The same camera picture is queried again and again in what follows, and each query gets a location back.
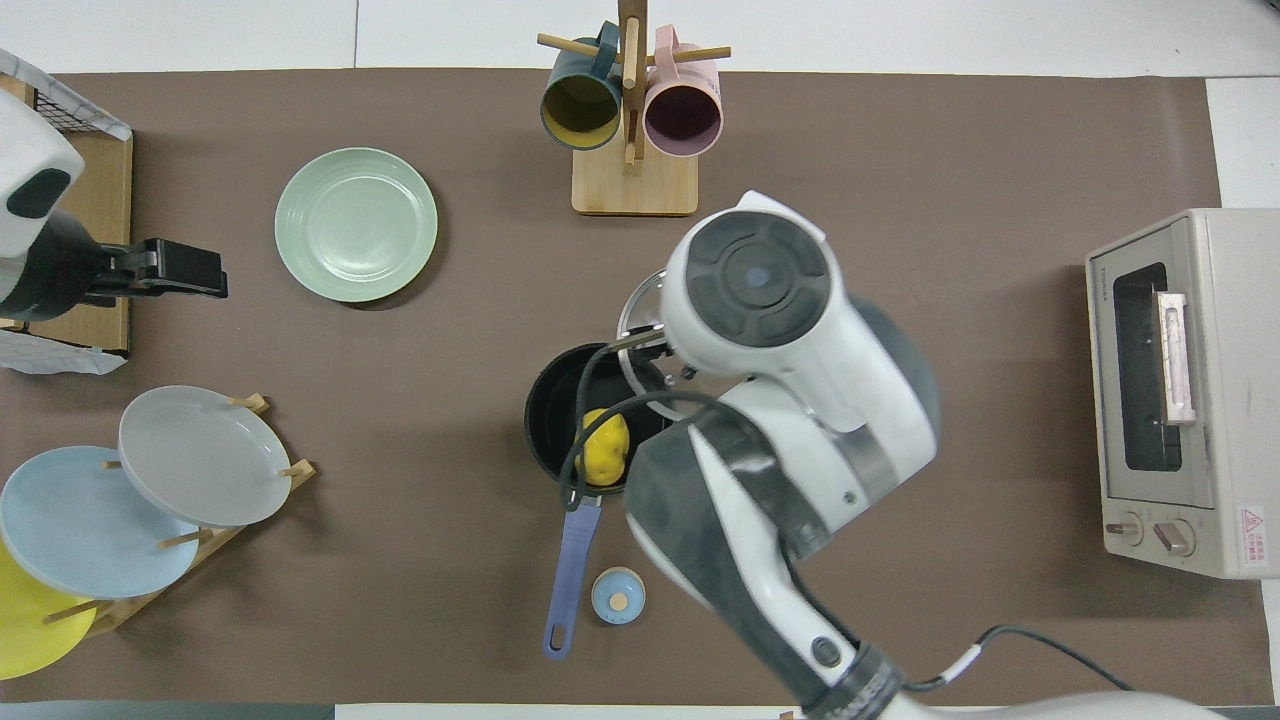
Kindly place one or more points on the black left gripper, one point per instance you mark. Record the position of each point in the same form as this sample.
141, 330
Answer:
55, 275

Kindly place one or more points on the glass lid with blue knob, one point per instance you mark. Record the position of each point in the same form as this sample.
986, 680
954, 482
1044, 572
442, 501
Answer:
635, 300

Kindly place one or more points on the yellow lemon toy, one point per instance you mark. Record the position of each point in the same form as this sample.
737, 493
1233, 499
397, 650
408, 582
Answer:
605, 450

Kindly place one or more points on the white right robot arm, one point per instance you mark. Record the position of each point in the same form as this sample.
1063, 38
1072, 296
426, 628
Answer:
830, 420

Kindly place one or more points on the green plate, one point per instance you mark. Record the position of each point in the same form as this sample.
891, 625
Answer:
356, 225

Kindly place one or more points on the grey plate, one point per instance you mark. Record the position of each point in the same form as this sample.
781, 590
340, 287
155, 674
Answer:
200, 455

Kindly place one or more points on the wooden plate rack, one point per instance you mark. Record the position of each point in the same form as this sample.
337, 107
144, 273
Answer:
215, 535

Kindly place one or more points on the light blue plate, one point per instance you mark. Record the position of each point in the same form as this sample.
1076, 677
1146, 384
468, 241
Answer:
80, 530

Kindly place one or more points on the yellow plate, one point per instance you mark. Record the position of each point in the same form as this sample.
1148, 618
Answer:
25, 630

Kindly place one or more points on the white crinkled paper sheet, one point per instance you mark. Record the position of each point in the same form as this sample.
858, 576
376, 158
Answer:
55, 355

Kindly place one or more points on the white grid patterned cloth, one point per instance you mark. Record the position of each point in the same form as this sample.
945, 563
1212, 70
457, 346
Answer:
70, 100

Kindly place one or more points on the brown table mat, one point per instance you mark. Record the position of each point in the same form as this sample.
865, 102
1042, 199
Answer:
400, 450

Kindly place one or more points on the dark teal mug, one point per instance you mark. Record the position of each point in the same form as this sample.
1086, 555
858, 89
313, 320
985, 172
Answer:
580, 110

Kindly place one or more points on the wooden mug tree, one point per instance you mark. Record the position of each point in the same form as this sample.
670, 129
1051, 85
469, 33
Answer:
635, 185

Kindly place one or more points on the pink mug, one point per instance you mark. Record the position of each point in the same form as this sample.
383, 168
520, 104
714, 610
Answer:
683, 115

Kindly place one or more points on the white toaster oven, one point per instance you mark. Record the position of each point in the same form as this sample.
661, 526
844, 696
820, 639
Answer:
1210, 400

